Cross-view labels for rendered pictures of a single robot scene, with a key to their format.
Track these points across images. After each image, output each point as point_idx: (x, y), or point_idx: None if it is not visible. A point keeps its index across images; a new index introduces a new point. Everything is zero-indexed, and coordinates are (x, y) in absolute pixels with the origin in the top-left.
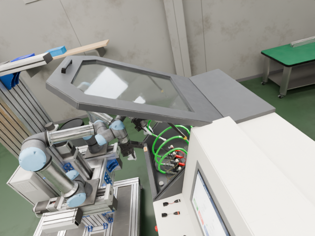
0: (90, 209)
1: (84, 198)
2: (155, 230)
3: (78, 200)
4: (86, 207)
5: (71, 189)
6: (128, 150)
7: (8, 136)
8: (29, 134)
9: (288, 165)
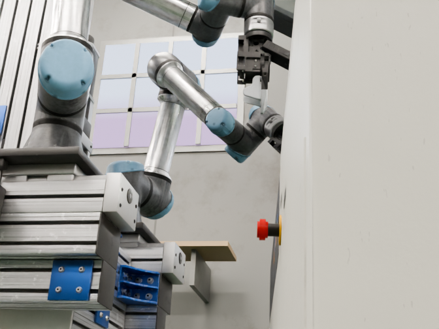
0: (31, 215)
1: (87, 69)
2: (257, 224)
3: (74, 60)
4: (27, 198)
5: (78, 32)
6: (259, 52)
7: (4, 3)
8: (48, 6)
9: None
